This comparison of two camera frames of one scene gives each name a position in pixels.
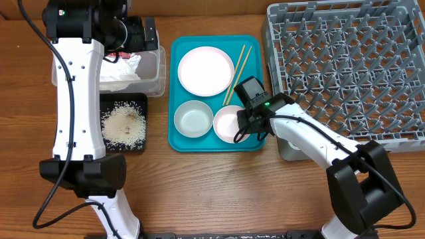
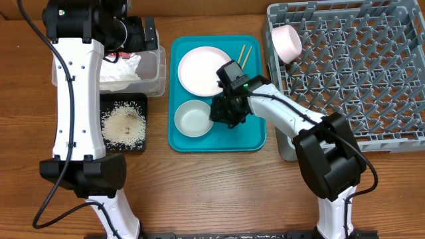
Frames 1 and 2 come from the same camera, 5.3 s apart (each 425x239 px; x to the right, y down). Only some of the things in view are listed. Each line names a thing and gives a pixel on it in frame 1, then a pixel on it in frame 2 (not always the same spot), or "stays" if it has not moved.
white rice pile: [123, 127] stays
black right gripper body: [245, 125] to [223, 112]
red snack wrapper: [121, 54] stays
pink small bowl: [226, 123] to [286, 42]
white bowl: [193, 119] stays
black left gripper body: [135, 40] stays
